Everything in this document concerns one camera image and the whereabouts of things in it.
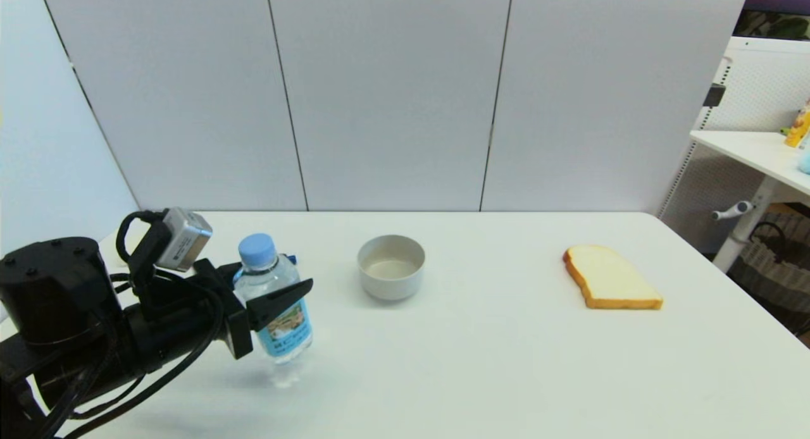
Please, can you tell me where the white side table top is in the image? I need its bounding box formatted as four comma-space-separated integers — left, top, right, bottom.
690, 130, 810, 196

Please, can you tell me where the white pegboard panel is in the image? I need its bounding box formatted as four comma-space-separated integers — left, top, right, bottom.
658, 37, 810, 253

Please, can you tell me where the yellow package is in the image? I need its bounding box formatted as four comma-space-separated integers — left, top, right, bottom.
783, 101, 810, 149

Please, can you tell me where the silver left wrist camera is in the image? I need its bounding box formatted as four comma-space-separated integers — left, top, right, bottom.
155, 207, 214, 273

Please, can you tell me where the toast bread slice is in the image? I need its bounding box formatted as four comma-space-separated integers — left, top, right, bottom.
563, 245, 664, 311

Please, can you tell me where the clear bottle blue label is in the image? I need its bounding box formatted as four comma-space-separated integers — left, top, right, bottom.
233, 233, 314, 389

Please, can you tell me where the woven basket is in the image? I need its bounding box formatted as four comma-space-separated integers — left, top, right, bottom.
728, 211, 810, 335

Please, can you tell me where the dark monitor screen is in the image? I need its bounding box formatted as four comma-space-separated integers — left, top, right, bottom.
733, 0, 810, 41

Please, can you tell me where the white crank handle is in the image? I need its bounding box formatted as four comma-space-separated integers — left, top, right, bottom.
711, 201, 755, 222

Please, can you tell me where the white side table leg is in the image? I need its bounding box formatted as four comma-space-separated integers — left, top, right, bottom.
713, 176, 779, 273

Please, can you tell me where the white round bowl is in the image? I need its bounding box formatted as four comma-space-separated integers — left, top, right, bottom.
357, 235, 426, 301

